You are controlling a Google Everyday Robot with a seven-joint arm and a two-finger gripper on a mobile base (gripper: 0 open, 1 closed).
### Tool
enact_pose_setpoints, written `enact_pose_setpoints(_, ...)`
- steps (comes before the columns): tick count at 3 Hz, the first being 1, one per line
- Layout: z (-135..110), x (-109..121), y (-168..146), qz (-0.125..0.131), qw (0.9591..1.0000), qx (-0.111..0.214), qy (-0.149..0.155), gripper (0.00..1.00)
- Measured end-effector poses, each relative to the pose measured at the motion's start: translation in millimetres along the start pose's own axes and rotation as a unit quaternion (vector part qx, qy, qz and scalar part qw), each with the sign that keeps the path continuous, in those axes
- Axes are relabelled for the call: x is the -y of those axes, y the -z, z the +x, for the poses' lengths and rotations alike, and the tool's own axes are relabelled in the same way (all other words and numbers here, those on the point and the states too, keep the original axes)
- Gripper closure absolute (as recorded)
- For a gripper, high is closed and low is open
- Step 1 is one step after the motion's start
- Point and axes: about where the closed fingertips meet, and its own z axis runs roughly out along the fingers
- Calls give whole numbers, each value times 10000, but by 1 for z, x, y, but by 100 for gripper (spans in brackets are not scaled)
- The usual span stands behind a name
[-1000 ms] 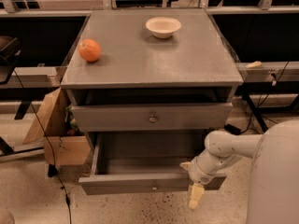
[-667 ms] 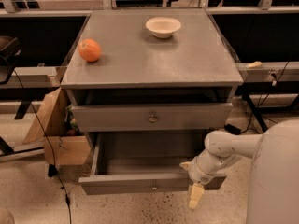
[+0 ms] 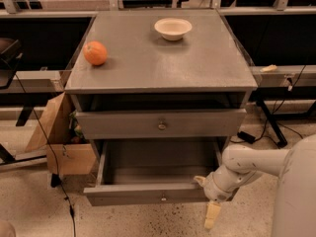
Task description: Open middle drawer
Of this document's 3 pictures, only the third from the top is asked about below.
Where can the orange fruit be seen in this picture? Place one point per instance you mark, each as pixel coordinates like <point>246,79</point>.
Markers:
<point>95,53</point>

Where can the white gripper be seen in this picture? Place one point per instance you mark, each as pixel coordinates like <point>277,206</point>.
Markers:
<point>212,190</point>

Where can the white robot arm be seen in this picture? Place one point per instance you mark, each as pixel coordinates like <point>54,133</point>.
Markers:
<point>295,205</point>

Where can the black table leg right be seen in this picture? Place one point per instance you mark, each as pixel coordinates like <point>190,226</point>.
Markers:
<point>282,142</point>

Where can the grey drawer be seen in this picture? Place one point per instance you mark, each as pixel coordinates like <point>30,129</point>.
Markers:
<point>145,171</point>
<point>151,124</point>

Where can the black power adapter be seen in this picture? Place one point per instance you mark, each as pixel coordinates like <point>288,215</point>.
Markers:
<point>246,137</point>

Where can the small yellow sponge piece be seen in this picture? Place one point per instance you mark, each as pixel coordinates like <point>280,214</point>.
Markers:
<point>269,68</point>

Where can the brown cardboard box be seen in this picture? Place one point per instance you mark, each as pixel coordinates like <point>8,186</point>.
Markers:
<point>52,135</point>

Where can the grey drawer cabinet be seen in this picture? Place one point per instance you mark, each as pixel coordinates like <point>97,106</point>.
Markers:
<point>145,72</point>

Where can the grey top drawer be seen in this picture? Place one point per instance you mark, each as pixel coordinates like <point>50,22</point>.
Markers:
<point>151,124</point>

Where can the white bowl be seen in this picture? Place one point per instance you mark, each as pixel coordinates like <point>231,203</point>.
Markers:
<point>172,28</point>

